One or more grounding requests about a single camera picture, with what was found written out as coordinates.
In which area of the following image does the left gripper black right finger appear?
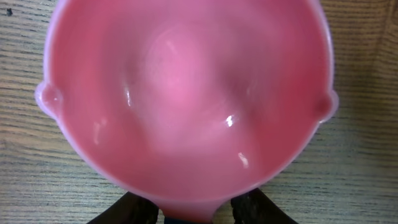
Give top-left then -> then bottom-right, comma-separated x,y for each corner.
231,189 -> 298,224

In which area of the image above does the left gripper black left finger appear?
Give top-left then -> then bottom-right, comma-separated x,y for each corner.
87,192 -> 159,224

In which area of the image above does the pink scoop with blue handle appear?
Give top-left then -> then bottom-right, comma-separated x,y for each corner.
35,0 -> 338,223

